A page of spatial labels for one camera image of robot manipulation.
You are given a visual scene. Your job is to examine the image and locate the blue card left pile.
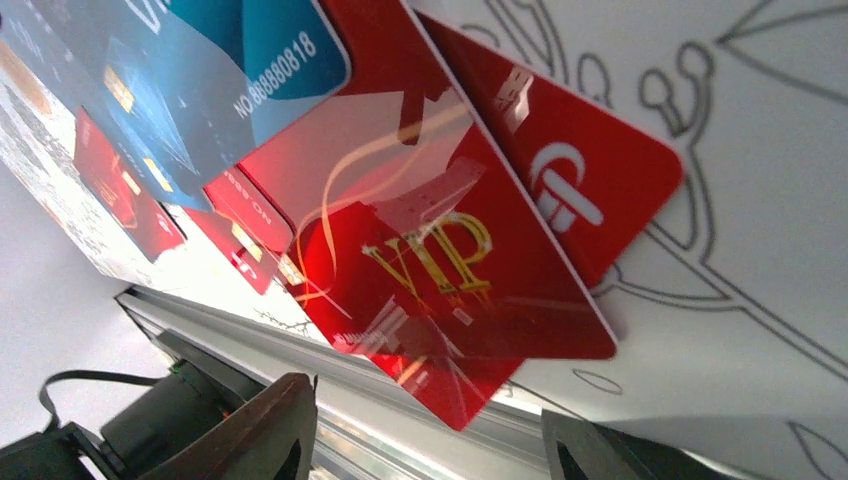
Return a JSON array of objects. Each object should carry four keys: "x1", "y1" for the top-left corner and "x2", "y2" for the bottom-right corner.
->
[{"x1": 1, "y1": 1, "x2": 351, "y2": 211}]

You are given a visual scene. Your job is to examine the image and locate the floral patterned table mat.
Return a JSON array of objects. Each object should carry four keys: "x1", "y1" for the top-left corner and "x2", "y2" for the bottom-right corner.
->
[{"x1": 1, "y1": 1, "x2": 847, "y2": 479}]

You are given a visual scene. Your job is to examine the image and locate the red VIP card gold text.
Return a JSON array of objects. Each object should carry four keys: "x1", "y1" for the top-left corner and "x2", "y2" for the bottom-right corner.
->
[{"x1": 237, "y1": 0, "x2": 619, "y2": 362}]

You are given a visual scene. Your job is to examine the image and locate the red VIP card front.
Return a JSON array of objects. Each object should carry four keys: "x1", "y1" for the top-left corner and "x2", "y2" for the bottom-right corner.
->
[{"x1": 370, "y1": 354, "x2": 525, "y2": 433}]

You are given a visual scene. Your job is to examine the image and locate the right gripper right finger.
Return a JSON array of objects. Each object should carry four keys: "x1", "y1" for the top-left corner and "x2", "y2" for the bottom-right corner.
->
[{"x1": 541, "y1": 410, "x2": 726, "y2": 480}]

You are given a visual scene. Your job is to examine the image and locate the aluminium mounting rail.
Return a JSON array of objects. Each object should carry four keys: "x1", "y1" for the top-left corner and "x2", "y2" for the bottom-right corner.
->
[{"x1": 116, "y1": 288, "x2": 550, "y2": 479}]

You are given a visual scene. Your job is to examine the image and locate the red card white logo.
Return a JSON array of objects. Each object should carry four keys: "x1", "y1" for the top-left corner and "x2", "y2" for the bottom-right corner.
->
[{"x1": 419, "y1": 13, "x2": 684, "y2": 287}]

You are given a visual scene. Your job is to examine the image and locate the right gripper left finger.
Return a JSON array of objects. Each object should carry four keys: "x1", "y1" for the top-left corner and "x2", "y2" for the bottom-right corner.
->
[{"x1": 142, "y1": 372, "x2": 317, "y2": 479}]

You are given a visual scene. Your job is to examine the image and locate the red card numbered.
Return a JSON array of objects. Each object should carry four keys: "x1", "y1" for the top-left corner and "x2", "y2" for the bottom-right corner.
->
[{"x1": 185, "y1": 167, "x2": 293, "y2": 295}]

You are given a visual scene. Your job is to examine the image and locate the red card left pile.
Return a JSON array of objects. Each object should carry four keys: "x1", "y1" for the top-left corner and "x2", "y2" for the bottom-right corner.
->
[{"x1": 73, "y1": 108, "x2": 186, "y2": 262}]

